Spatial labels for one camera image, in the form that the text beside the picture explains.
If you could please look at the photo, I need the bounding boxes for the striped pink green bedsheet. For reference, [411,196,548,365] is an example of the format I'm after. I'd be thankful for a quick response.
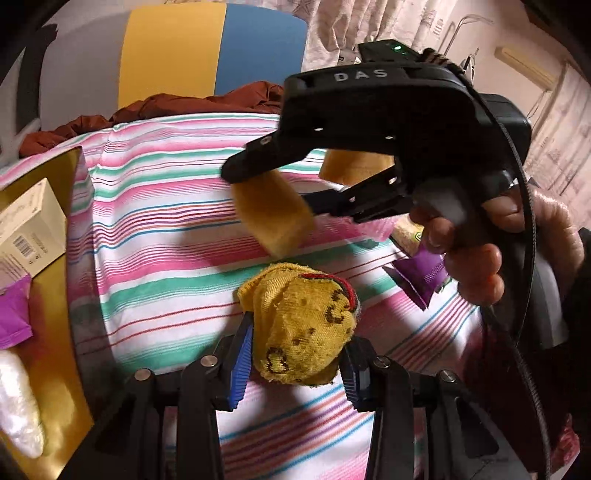
[1,113,481,479]

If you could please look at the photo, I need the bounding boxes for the pale patterned curtain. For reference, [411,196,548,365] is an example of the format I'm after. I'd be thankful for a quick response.
[165,0,459,70]

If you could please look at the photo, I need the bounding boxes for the gold metal tray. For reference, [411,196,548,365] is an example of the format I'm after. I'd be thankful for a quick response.
[1,147,92,479]

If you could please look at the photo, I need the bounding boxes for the yellow patterned sock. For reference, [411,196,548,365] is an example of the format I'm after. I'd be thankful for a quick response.
[236,263,361,387]

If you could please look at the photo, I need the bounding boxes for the grey yellow blue chair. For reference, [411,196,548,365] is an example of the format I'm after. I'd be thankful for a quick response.
[39,1,308,129]

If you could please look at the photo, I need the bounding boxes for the person's right hand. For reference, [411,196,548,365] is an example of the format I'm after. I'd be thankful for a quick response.
[410,187,586,306]

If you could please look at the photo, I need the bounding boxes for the purple sachet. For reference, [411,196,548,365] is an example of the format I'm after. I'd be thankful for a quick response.
[384,250,449,311]

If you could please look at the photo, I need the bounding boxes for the purple packet in tray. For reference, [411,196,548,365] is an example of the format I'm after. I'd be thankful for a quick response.
[0,275,32,350]

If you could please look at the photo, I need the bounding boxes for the cream cardboard box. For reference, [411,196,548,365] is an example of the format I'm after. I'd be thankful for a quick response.
[1,178,67,287]

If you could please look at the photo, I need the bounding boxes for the white foam block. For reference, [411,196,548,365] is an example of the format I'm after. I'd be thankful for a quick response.
[0,350,45,459]

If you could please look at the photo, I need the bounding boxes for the green yellow snack packet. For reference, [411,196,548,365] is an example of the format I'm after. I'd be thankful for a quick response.
[391,214,424,257]

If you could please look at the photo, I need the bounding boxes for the rust red cloth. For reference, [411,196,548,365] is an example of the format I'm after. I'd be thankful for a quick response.
[19,81,283,158]

